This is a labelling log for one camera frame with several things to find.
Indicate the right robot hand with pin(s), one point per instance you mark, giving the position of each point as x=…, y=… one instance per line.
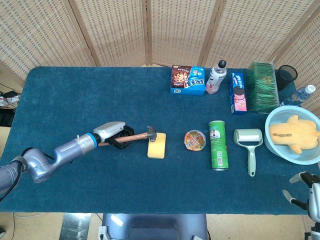
x=314, y=197

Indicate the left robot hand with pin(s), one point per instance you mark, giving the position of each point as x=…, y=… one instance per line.
x=110, y=130

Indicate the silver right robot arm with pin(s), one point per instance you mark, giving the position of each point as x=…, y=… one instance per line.
x=316, y=230

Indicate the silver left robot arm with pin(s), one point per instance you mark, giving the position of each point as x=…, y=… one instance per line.
x=67, y=150

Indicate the yellow sponge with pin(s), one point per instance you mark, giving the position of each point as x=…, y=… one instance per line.
x=157, y=150

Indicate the blue plush table cloth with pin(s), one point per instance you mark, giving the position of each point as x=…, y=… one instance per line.
x=125, y=180

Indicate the yellow plush toy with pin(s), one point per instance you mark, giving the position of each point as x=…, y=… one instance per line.
x=295, y=132

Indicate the orange fruit jelly cup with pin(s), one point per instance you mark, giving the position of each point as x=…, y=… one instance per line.
x=195, y=141

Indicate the pale green lint roller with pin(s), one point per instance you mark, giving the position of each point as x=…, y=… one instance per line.
x=250, y=138

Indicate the light blue plastic bowl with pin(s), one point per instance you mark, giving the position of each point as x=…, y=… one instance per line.
x=275, y=117

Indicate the blue chocolate snack box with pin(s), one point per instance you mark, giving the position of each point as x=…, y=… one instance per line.
x=187, y=81

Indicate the woven rattan folding screen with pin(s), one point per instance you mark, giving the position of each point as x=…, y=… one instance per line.
x=112, y=32

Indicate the shiny metal table leg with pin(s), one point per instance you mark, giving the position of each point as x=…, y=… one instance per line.
x=75, y=226

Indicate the clear water bottle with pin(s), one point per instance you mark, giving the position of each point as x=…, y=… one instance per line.
x=300, y=95

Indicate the black floor box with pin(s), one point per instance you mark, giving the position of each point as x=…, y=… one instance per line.
x=6, y=117

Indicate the black power adapter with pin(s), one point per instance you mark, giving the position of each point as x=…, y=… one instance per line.
x=10, y=94

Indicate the grey blue robot torso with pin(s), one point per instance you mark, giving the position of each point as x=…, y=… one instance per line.
x=155, y=227

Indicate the green chips can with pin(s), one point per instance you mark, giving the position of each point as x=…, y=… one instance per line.
x=218, y=147

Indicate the white pink drink bottle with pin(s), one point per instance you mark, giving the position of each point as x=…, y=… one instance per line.
x=215, y=80

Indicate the green transparent box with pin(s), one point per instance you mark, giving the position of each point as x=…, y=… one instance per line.
x=263, y=87

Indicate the black mesh pen cup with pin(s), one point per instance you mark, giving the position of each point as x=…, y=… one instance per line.
x=286, y=77

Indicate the blue Oreo cookie box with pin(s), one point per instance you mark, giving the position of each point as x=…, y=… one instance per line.
x=238, y=95

